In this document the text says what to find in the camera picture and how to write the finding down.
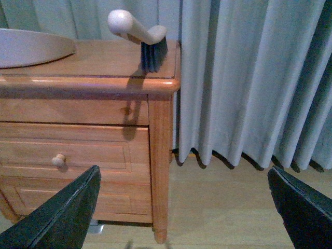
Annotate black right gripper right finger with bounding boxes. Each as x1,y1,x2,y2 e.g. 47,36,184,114
268,167,331,248

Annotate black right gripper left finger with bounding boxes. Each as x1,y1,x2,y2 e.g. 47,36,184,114
1,165,101,248

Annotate beige hand brush black bristles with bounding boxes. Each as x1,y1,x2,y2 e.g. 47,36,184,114
107,9,168,73

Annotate round wooden drawer knob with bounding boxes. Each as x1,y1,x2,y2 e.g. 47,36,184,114
51,154,66,167

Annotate wooden nightstand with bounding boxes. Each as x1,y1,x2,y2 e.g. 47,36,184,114
1,40,181,244

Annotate grey-green curtain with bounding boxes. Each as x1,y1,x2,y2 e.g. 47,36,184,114
1,1,331,170

